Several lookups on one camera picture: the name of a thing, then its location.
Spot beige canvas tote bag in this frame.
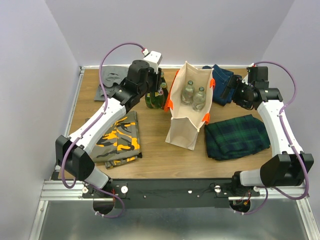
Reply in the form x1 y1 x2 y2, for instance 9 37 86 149
164 62 216 150

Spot grey folded shorts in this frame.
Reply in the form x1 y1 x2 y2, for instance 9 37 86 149
101 65 129 95

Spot aluminium rail frame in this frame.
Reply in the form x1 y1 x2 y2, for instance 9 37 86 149
28 65 320 240

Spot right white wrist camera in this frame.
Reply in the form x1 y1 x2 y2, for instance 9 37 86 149
241 74 248 84

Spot dark blue folded jeans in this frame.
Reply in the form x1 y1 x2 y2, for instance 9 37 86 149
202 64 235 106

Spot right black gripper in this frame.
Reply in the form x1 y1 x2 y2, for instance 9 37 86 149
219 75 254 109

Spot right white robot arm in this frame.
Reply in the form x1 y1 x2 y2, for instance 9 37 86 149
220 64 314 196

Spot green glass bottle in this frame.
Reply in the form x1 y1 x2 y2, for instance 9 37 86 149
160 71 166 83
144 92 154 109
150 91 165 109
181 80 195 105
160 81 169 109
192 86 206 111

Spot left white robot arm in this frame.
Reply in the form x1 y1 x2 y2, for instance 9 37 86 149
55 58 161 198

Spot orange camouflage folded pants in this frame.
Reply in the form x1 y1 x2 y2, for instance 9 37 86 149
90 111 143 169

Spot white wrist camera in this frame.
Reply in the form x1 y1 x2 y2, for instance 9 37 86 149
141 48 163 74
241 74 248 84

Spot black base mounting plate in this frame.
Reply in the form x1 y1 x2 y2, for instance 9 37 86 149
82 177 261 210

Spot green plaid folded cloth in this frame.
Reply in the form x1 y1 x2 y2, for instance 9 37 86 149
204 114 271 161

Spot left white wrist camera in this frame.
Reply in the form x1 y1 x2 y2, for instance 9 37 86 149
141 48 163 74

